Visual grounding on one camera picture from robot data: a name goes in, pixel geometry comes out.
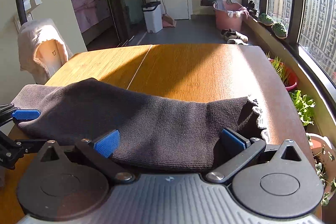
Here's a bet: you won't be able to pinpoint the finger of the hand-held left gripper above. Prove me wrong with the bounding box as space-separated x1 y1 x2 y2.
14 138 54 154
0 103 41 128

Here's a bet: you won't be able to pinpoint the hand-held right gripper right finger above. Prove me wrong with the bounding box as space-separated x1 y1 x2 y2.
205 128 302 184

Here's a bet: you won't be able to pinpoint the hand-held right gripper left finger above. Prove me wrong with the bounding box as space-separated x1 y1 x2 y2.
39 129 135 184

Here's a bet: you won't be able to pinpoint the dark grey knit garment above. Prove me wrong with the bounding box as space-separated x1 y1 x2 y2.
12 77 269 172

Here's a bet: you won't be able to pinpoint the cream plastic chair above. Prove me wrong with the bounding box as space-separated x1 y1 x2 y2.
35 39 69 77

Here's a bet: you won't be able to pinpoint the leafy green plant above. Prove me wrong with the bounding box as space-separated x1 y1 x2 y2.
289 90 316 126

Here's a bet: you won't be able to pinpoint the red pot with grass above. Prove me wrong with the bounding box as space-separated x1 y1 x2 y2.
266 52 299 92

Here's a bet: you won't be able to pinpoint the terracotta pot with plant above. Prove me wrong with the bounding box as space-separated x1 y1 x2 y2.
306 133 336 207

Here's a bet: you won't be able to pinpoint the pale pink shoe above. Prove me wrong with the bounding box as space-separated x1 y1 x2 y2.
227 39 249 46

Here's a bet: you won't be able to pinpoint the beige dark sandal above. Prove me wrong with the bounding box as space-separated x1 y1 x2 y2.
232 31 249 42
220 29 237 40

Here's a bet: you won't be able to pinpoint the green slipper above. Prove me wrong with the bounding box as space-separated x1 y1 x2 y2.
271 21 289 39
257 13 274 26

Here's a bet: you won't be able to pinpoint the pink bucket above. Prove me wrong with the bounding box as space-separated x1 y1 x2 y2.
212 0 248 32

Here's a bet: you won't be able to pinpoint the bed with pink bedding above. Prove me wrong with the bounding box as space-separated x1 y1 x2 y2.
70 0 113 44

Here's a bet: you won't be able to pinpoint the white cloth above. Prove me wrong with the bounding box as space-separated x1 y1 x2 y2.
225 7 249 19

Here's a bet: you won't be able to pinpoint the small black object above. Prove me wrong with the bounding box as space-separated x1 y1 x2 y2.
246 0 259 16

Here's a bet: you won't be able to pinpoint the white trash bin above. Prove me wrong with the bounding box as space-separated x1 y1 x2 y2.
142 1 163 33

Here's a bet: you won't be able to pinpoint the brown dustpan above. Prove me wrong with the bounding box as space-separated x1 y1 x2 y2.
162 13 176 28

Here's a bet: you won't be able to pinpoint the high-rise apartment buildings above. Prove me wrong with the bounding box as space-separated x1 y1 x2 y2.
249 0 336 77

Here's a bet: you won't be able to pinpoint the white wall bracket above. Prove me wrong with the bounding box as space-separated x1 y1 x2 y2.
23 0 43 15

